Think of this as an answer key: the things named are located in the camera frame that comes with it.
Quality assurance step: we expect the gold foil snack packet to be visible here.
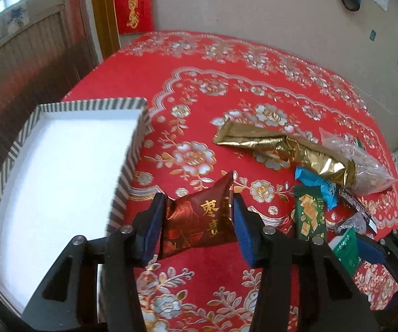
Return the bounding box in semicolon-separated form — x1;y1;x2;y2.
213;118;357;187

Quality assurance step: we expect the dark red snack packet gold print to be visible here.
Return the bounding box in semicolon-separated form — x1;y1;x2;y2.
157;171;239;260

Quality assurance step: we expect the red floral tablecloth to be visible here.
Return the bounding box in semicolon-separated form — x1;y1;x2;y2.
61;30;398;332

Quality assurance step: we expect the red paper wall hanging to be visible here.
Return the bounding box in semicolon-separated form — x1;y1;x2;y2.
112;0;155;36

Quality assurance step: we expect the black snack packet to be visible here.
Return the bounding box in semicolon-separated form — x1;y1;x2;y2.
337;187;378;234

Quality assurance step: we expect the dark green snack packet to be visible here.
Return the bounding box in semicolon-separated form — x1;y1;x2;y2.
293;185;327;241

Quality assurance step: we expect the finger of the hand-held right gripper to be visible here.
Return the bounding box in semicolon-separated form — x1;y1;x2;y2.
355;230;398;286

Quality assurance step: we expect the small clear plastic wrapper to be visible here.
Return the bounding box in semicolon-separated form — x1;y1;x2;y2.
335;211;367;236

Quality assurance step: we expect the light green snack packet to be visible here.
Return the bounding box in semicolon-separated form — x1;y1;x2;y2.
328;226;360;277

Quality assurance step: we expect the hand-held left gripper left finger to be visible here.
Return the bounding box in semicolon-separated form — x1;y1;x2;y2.
21;193;167;332

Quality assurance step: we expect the clear plastic snack bag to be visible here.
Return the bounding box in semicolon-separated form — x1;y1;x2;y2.
319;128;398;194

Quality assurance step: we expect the striped cardboard box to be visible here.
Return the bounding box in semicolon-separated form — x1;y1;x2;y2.
0;97;150;315

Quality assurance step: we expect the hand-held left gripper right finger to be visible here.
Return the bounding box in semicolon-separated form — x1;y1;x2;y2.
232;194;379;332

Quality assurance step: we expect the blue snack packet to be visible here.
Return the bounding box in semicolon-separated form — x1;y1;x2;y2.
295;167;340;210

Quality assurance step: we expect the wooden door frame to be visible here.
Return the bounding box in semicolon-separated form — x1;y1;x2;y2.
89;0;121;63

